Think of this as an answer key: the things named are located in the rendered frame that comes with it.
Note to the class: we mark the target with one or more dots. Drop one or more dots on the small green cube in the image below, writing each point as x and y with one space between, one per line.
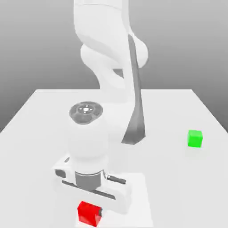
195 139

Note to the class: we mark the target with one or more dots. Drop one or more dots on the small red cube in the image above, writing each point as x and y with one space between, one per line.
88 213

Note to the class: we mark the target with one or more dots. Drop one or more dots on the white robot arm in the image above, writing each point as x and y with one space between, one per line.
106 53

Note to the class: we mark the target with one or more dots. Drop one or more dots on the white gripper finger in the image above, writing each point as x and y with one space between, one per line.
100 212

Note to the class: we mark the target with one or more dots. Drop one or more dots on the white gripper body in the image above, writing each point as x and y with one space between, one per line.
114 201

